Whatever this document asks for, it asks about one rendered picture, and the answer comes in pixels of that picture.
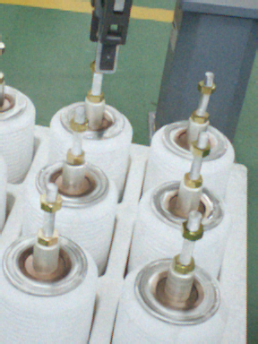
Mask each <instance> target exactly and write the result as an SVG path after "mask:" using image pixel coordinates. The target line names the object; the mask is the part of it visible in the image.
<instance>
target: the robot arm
mask: <svg viewBox="0 0 258 344"><path fill-rule="evenodd" d="M90 3H91V7H95V8H92V14H91V22H90V41H92V42H98V47H97V54H96V62H95V70H96V72H97V73H115V72H116V66H117V59H118V53H119V48H120V45H124V44H125V42H126V39H127V37H126V34H127V29H128V25H129V20H130V14H131V9H132V3H133V0H90ZM111 25H117V30H111V29H110V27H111Z"/></svg>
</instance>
